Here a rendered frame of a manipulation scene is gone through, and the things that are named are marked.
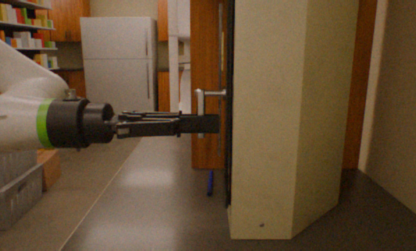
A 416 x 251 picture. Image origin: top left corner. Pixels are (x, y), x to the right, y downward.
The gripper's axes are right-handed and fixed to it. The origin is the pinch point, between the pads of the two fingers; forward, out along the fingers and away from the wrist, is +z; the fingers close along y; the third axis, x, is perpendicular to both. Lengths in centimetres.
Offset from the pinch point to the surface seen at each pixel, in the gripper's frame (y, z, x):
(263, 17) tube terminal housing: -5.3, 10.0, -18.0
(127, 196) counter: 12.2, -17.4, 20.5
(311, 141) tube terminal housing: -2.1, 19.9, 2.8
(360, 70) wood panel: 32, 43, -8
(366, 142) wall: 35, 49, 14
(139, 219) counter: 1.8, -12.6, 20.5
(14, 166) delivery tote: 169, -144, 72
